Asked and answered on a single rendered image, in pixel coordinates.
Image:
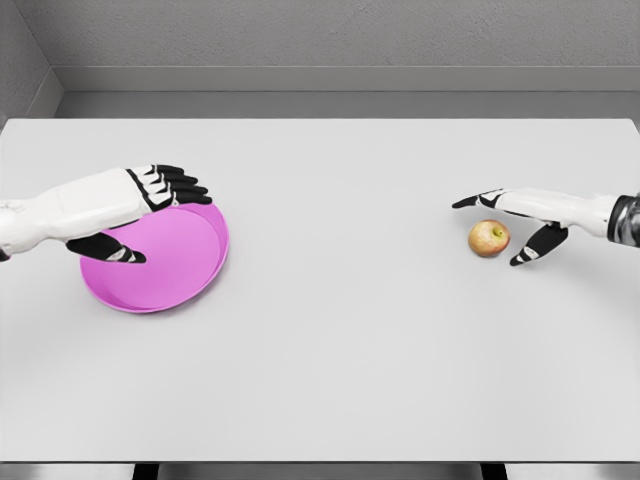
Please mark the yellow-red apple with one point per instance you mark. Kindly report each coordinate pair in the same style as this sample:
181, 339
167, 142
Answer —
488, 238

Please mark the pink round plate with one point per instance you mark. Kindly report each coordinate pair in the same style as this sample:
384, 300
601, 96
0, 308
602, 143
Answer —
165, 260

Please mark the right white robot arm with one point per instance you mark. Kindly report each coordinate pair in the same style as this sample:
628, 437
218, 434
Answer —
607, 217

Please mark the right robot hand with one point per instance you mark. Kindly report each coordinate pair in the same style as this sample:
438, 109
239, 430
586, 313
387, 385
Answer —
530, 205

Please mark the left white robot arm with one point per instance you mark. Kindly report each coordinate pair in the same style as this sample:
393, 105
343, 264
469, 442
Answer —
22, 220

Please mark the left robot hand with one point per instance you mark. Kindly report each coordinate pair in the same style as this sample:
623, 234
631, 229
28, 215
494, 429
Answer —
100, 200

